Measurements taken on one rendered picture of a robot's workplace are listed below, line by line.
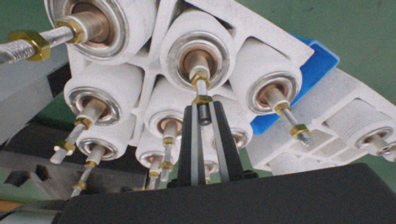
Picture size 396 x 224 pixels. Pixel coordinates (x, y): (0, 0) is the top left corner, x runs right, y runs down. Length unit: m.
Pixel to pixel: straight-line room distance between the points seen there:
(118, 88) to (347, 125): 0.49
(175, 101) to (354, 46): 0.58
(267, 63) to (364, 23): 0.46
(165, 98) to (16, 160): 0.58
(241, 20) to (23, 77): 0.39
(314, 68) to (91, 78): 0.49
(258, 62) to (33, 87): 0.39
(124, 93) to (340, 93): 0.46
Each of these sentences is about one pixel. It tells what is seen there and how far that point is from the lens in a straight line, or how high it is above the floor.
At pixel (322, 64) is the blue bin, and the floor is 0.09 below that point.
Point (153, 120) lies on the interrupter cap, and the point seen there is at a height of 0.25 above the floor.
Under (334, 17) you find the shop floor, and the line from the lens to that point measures 0.57.
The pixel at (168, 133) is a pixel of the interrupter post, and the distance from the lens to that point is 0.22.
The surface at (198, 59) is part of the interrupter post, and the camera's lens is 0.16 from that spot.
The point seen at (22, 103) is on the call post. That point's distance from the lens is 0.38.
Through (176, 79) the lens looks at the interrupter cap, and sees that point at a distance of 0.18.
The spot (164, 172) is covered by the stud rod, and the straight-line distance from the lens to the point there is 0.19.
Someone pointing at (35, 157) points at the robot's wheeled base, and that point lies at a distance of 0.69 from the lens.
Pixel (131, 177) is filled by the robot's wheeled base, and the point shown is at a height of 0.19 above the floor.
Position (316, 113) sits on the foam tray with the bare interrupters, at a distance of 0.47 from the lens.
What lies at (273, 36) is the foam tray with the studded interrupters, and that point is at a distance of 0.27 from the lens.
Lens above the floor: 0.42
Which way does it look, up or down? 49 degrees down
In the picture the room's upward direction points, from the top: 176 degrees clockwise
